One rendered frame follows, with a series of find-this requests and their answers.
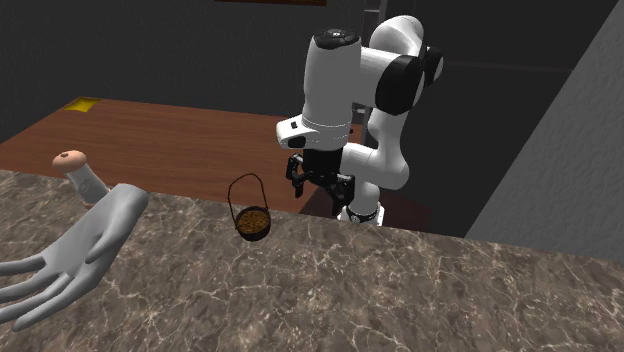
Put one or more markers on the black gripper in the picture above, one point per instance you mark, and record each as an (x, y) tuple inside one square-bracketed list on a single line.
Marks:
[(322, 163)]

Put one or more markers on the clear bottle with tan cap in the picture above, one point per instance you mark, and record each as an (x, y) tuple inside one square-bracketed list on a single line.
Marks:
[(85, 183)]

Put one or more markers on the yellow flat sheet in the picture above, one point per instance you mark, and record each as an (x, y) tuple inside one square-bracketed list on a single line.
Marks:
[(82, 104)]

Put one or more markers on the grey hand figure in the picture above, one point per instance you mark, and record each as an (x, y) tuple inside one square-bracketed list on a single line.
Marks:
[(85, 248)]

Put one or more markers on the dark red robot stand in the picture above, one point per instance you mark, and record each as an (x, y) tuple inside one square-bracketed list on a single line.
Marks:
[(407, 214)]

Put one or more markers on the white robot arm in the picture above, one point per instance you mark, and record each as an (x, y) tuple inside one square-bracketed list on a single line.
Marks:
[(326, 88)]

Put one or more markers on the brown wooden table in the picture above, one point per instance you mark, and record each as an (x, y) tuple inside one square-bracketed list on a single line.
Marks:
[(170, 146)]

